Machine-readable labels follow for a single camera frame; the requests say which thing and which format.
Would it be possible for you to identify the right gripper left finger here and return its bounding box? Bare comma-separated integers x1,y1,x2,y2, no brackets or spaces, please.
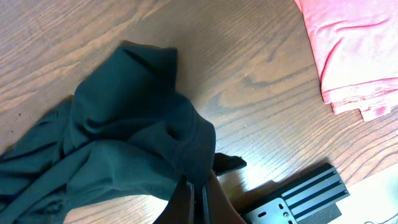
154,177,194,224

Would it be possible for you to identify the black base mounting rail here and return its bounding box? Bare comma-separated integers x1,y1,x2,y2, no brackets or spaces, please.
238,163,349,224

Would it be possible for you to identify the black t-shirt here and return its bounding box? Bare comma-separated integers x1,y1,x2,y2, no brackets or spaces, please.
0,40,248,224

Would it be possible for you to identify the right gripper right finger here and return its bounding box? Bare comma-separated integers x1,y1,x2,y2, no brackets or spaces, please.
202,171,245,224

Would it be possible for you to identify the red t-shirt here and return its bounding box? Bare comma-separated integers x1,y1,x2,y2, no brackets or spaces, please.
295,0,397,121

